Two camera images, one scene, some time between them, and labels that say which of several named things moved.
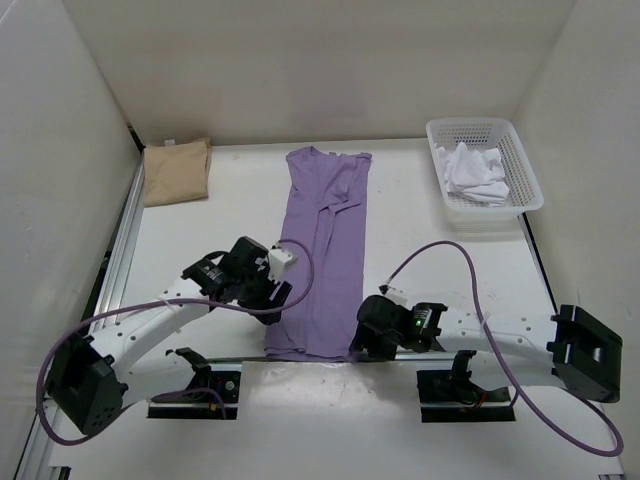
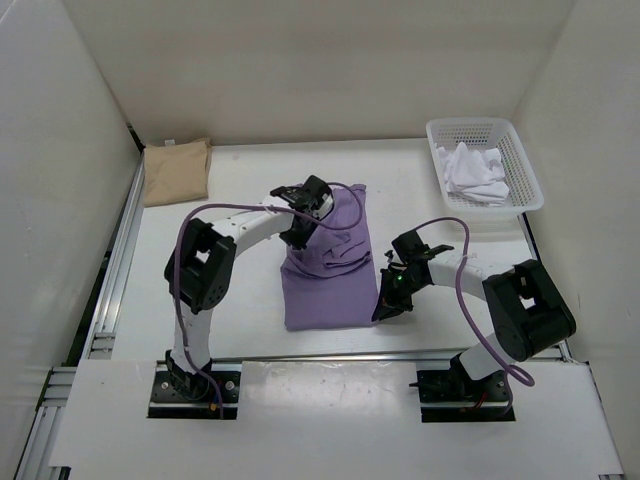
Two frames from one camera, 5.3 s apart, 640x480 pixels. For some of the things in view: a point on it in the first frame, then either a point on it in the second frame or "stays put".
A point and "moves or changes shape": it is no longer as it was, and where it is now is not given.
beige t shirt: [175, 173] stays put
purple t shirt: [324, 209] moves or changes shape
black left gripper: [270, 285] to [298, 242]
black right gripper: [363, 338] to [389, 304]
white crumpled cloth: [473, 176] stays put
